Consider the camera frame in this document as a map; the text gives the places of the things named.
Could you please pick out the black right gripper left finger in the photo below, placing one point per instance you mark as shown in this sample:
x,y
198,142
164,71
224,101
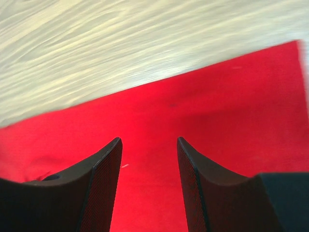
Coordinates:
x,y
77,199

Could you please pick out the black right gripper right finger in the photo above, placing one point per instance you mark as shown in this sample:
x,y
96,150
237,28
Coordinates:
x,y
217,199

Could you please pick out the red t-shirt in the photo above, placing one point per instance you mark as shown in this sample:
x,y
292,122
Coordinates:
x,y
249,114

